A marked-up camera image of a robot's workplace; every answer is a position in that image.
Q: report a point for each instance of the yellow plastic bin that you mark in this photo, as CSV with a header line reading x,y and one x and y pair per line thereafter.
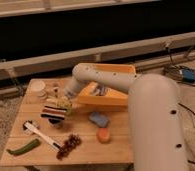
x,y
111,97

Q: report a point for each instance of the small brush upright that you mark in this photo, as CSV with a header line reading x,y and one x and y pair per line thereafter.
x,y
56,90

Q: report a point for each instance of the striped cloth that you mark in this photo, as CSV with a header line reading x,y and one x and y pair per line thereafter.
x,y
53,113

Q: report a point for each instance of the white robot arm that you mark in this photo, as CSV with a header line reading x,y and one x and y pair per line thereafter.
x,y
156,130

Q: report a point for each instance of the bunch of dark grapes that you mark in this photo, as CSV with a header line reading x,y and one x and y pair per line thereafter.
x,y
71,143

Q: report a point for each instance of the blue sponge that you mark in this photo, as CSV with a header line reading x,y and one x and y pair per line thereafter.
x,y
99,119

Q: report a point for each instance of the blue object in bin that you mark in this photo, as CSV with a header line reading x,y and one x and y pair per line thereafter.
x,y
99,90

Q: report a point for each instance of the blue electronic box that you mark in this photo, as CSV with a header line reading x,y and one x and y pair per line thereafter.
x,y
180,74

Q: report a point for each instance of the green chili pepper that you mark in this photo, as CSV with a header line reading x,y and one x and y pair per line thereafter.
x,y
28,147

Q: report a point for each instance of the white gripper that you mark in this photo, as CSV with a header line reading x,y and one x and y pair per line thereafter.
x,y
71,91

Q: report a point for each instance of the white handled spatula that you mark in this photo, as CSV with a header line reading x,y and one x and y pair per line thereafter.
x,y
46,138

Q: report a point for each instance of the dark bowl under cloth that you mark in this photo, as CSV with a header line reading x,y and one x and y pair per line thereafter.
x,y
56,123

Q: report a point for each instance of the white cup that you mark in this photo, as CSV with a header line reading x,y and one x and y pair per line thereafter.
x,y
39,88

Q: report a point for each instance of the wooden slatted table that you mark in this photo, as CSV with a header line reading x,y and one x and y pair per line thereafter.
x,y
91,151

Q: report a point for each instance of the orange fruit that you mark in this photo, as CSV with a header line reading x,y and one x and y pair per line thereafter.
x,y
103,135

